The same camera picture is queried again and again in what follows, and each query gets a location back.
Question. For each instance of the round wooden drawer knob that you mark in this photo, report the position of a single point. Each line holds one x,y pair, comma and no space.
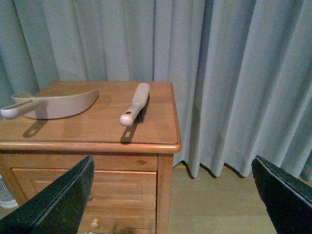
95,224

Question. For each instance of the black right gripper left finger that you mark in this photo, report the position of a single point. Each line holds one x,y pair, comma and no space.
57,209

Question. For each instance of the wooden nightstand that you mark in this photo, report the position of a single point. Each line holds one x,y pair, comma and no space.
133,165

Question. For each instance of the beige plastic dustpan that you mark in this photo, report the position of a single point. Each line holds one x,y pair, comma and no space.
33,107

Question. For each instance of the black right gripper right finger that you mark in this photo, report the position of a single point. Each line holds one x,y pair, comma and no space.
288,200

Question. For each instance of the white air purifier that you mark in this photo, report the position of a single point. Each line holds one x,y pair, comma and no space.
7,200

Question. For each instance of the grey-green curtain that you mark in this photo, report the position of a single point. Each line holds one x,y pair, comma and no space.
241,69

